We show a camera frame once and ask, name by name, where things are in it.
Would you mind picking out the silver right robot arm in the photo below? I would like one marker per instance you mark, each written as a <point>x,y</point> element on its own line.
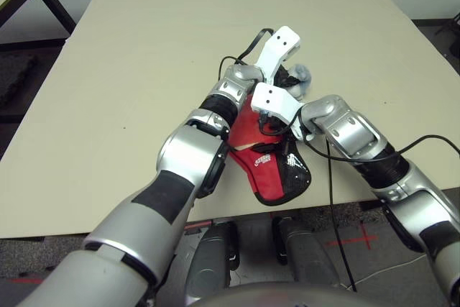
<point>359,131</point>

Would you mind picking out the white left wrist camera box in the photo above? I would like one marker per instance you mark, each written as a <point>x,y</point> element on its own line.
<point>280,44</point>

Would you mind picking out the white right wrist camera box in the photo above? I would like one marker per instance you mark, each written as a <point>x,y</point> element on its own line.
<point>273,100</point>

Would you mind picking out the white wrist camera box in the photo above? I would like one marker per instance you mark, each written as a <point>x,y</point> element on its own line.
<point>273,100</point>
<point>280,44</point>

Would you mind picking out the grey robot leg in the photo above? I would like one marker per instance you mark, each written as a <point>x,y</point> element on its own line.
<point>212,260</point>
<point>309,253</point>

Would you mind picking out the grey right robot leg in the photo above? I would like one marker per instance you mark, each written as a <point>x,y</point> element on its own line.
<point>309,253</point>

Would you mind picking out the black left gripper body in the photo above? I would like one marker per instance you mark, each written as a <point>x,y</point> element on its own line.
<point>285,77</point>

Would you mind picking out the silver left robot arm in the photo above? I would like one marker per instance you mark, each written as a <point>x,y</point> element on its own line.
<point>187,163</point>

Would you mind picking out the grey robot torso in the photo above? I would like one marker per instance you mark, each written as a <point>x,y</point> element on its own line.
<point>280,296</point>

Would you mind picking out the red and black paddle case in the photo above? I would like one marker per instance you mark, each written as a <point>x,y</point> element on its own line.
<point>273,184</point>

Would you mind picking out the black foam floor mat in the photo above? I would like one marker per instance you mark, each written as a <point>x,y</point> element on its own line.
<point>16,77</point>

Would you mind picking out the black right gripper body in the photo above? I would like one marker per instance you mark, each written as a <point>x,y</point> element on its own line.
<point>273,123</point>

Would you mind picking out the grey left robot leg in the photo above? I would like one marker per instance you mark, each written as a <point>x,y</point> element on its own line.
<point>212,260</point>

